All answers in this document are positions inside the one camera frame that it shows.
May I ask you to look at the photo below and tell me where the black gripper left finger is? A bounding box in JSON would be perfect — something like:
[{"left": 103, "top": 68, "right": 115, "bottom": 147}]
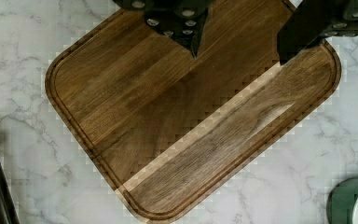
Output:
[{"left": 113, "top": 0, "right": 213, "bottom": 59}]

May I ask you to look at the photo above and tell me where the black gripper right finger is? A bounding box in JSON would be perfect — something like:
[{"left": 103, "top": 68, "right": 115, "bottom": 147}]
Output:
[{"left": 277, "top": 0, "right": 358, "bottom": 64}]

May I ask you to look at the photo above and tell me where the brown wooden cutting board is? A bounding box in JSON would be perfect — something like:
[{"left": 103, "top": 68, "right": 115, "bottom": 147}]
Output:
[{"left": 45, "top": 0, "right": 341, "bottom": 224}]

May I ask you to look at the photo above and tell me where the green and white plate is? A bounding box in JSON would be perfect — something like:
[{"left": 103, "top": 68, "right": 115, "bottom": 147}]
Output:
[{"left": 326, "top": 177, "right": 358, "bottom": 224}]

